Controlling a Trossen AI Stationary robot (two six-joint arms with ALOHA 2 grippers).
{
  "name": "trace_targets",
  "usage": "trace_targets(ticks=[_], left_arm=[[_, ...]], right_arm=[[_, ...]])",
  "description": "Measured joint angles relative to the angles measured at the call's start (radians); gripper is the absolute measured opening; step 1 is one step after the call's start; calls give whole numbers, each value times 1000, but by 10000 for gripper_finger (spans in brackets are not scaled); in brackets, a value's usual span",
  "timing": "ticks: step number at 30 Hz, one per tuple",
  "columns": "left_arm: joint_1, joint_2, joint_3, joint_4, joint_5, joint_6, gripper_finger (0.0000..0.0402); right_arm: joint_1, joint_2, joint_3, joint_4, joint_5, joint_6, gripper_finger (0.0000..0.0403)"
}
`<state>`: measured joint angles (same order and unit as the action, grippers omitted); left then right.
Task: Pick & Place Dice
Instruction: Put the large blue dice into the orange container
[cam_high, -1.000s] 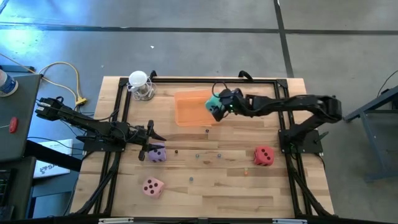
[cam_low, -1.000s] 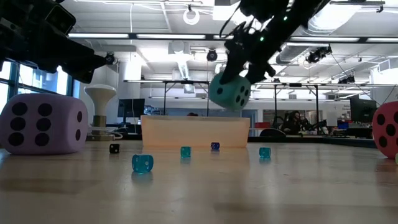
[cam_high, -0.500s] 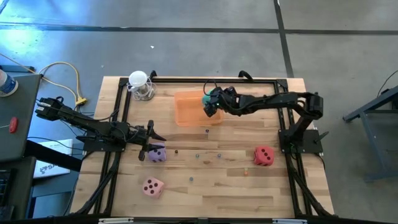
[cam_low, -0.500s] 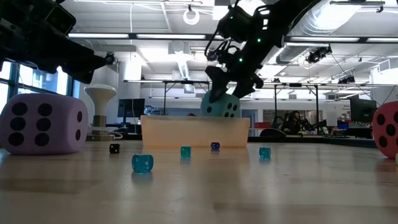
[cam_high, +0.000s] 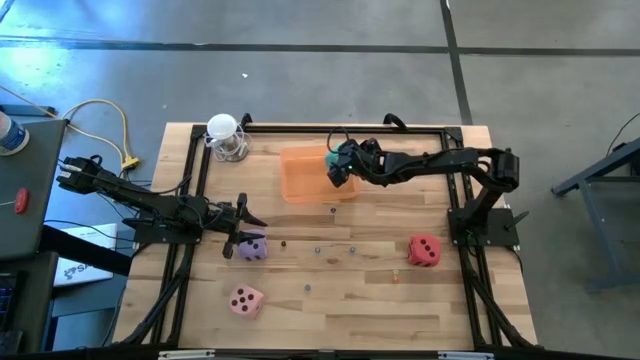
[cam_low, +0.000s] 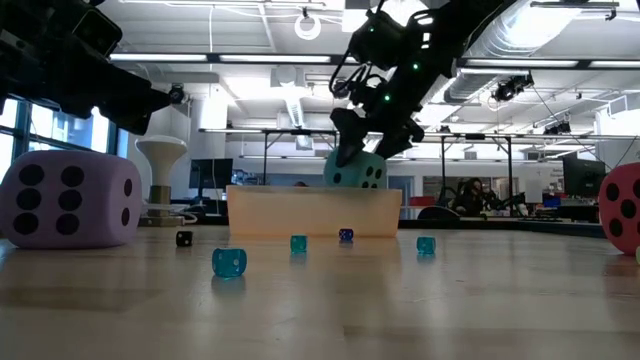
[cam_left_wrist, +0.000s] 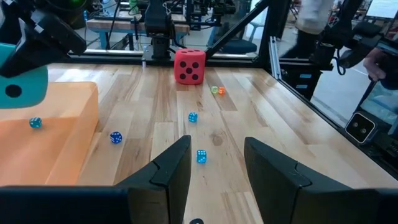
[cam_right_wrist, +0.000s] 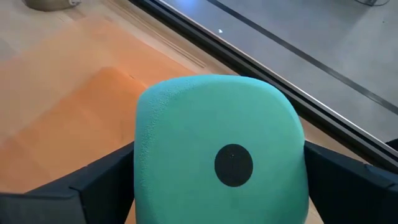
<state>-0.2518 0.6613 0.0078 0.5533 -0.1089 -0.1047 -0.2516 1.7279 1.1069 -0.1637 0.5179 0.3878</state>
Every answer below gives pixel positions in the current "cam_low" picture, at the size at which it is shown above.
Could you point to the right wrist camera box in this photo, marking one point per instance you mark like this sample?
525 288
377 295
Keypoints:
377 40

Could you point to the black office chair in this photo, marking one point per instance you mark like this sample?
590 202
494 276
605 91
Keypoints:
437 214

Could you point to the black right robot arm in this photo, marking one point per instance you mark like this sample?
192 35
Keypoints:
450 30

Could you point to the large red foam die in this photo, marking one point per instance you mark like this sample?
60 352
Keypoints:
622 210

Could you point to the small black die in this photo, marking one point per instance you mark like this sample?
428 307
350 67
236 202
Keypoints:
184 238

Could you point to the small dark blue die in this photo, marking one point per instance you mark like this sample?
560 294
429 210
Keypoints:
346 235

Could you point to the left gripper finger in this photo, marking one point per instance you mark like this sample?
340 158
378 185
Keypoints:
120 92

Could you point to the black workstation frame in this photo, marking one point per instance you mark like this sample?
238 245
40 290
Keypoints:
300 131
475 136

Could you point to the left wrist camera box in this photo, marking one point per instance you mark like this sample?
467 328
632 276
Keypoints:
97 31

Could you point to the window with dark frame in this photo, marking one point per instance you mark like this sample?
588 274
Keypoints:
75 130

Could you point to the small teal translucent die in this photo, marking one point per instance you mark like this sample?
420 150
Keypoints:
426 245
229 262
298 243

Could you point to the black overhead light bar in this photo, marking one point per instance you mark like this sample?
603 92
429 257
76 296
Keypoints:
212 58

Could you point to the large teal foam die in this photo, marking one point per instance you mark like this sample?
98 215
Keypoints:
357 174

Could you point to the large purple foam die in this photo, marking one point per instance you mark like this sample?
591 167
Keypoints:
70 200

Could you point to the orange translucent plastic bin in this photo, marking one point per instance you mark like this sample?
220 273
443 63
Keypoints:
310 212

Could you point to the person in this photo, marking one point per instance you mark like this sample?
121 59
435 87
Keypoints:
471 197

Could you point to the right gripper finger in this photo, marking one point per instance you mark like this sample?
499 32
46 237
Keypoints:
400 136
350 132

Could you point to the black ceiling camera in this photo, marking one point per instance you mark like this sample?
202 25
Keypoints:
176 94

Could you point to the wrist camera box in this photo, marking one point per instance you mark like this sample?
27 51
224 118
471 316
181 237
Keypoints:
377 40
97 31

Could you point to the black computer monitor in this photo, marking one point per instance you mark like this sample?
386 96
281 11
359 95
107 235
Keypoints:
211 173
584 177

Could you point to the white mushroom-shaped lamp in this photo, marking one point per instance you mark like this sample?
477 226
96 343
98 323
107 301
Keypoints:
161 155

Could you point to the black ceiling camera rig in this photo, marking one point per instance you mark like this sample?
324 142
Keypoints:
510 89

